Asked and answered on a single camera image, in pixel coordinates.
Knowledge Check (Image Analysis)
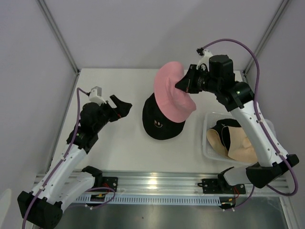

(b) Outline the aluminium mounting rail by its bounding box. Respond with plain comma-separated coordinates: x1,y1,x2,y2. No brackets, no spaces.
30,168,293,198

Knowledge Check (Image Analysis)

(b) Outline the white plastic basket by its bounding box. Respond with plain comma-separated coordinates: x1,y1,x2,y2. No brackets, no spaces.
202,112,277,165

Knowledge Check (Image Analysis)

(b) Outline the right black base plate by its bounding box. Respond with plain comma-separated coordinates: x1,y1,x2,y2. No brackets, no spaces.
197,178,246,194

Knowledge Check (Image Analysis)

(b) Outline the left aluminium frame post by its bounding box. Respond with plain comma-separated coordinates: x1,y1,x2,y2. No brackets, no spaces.
36,0,80,75

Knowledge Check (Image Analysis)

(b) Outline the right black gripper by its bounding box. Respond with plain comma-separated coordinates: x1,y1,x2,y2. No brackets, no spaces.
175,64,220,94

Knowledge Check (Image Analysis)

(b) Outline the black smiley bucket hat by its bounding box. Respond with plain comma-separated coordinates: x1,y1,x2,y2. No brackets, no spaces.
142,93,185,140

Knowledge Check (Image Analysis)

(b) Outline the beige bucket hat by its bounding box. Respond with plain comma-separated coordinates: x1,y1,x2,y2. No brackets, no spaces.
228,127,258,164

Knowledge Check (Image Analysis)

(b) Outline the black and beige hat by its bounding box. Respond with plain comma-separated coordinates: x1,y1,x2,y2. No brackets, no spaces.
206,119,241,158

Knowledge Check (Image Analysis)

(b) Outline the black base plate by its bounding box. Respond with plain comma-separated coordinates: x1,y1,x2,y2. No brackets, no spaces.
102,177,119,191
197,178,246,194

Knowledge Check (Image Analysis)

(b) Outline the white slotted cable duct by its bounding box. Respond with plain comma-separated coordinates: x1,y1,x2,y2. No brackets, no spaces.
73,194,233,206

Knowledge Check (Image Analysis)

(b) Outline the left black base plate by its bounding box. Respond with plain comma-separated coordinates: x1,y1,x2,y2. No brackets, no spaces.
102,177,119,191

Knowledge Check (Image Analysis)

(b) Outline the right aluminium frame post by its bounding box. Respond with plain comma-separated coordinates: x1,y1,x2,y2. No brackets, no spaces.
242,0,292,81

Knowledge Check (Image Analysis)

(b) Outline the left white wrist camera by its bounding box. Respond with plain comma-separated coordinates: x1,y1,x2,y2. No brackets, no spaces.
89,86,106,105

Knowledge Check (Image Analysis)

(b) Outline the pink bucket hat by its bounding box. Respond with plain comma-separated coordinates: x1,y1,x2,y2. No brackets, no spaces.
154,62,196,123

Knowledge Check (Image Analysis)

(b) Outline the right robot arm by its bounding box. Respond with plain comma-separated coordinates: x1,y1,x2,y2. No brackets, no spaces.
175,55,299,193

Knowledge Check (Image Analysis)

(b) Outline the aluminium frame post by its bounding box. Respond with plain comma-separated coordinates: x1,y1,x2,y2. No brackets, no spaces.
36,0,80,75
242,0,292,81

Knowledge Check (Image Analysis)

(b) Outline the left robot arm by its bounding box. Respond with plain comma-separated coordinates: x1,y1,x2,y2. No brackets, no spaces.
17,95,132,229

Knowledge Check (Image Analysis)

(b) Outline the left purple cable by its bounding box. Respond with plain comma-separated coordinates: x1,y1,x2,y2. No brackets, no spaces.
21,87,92,221

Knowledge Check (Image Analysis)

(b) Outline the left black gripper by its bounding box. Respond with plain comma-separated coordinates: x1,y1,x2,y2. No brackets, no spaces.
93,95,132,133

